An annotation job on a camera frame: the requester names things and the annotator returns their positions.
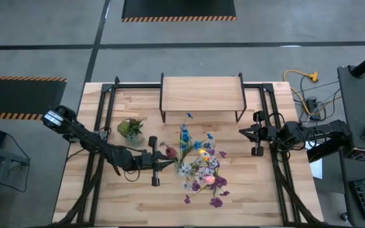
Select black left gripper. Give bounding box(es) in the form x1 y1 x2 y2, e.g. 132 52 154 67
131 135 176 187

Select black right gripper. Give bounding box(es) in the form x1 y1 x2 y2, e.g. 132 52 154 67
238 110 285 157

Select dark red artificial tulip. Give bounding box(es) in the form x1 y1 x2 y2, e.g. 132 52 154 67
159 141 179 160

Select blue artificial flower bunch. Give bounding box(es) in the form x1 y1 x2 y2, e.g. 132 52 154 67
177 112 215 165

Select tall clear glass vase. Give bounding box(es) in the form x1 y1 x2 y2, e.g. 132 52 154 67
195 160 221 191

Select yellow-red artificial tulip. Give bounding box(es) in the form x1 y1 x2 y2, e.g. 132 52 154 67
198 148 211 161

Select pink artificial tulip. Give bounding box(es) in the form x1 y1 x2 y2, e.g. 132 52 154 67
203 174 217 186

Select purple artificial flower bunch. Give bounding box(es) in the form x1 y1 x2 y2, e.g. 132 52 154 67
183 148 231 209

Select wooden shelf with black legs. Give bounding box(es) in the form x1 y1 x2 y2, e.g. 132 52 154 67
159 72 248 124

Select bulbous clear glass vase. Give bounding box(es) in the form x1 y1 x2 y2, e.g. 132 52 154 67
173 151 198 174

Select potted green succulent plant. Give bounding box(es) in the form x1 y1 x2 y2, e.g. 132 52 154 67
117 117 145 147

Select black power strip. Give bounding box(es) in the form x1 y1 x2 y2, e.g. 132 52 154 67
305 98 322 121

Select white paper sheet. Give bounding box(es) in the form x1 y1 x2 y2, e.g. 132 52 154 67
309 141 324 181

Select black tablet device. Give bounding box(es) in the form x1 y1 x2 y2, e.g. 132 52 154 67
345 147 365 164

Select grey side table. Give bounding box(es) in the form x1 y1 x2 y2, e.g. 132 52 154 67
336 65 365 228

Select black hazard-striped floor mat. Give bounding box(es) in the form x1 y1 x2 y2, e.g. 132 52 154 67
121 0 238 23
0 75 68 121

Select grey equipment stand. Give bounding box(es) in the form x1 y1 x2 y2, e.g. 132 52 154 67
0 144 31 228

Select yellow extension cable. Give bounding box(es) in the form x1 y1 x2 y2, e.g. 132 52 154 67
283 69 319 117

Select black metal table frame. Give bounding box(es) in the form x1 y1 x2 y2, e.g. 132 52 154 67
52 75 326 227

